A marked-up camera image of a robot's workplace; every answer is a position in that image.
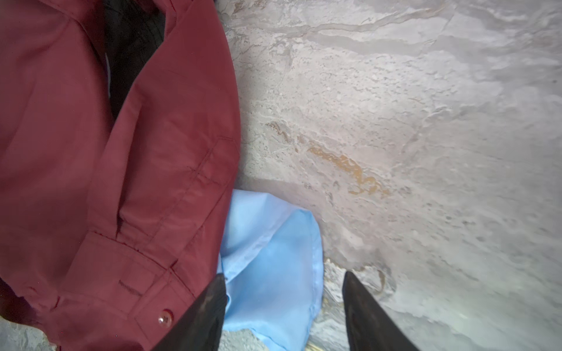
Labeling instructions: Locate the maroon shirt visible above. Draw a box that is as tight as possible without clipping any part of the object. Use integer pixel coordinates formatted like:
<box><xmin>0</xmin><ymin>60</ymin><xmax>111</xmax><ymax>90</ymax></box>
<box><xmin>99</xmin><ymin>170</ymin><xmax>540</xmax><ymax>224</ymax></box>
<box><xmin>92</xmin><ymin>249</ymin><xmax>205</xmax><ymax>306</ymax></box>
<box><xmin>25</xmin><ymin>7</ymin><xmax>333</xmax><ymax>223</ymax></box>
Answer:
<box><xmin>1</xmin><ymin>1</ymin><xmax>241</xmax><ymax>350</ymax></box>

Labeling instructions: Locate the dark grey cloth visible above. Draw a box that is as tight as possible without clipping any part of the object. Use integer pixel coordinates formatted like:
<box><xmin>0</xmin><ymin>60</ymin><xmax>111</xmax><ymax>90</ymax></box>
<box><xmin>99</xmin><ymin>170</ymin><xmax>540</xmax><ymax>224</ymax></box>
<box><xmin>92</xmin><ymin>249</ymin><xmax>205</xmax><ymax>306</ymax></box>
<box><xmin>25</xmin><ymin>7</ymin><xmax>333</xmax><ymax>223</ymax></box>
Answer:
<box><xmin>103</xmin><ymin>0</ymin><xmax>165</xmax><ymax>118</ymax></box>

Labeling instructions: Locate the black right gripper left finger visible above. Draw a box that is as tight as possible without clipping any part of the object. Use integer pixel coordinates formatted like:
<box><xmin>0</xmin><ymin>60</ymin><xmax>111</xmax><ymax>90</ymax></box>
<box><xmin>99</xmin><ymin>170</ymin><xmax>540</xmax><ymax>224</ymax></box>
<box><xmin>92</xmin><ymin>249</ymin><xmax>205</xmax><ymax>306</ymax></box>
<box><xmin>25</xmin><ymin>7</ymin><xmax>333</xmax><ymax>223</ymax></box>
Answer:
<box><xmin>153</xmin><ymin>273</ymin><xmax>228</xmax><ymax>351</ymax></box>

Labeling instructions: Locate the light blue cloth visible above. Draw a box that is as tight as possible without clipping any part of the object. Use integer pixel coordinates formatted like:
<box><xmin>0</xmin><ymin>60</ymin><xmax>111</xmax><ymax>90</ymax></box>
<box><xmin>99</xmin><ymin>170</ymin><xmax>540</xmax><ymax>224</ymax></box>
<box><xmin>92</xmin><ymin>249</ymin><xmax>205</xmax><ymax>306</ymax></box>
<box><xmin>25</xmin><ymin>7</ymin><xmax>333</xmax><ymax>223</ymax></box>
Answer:
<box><xmin>217</xmin><ymin>190</ymin><xmax>324</xmax><ymax>350</ymax></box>

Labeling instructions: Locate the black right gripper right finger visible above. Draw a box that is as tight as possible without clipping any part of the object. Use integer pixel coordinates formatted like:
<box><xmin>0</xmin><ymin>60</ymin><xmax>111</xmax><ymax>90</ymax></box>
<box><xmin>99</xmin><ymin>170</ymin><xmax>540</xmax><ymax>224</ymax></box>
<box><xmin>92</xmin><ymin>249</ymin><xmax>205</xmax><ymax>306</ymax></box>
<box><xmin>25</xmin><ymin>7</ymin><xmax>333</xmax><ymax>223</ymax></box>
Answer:
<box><xmin>342</xmin><ymin>271</ymin><xmax>419</xmax><ymax>351</ymax></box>

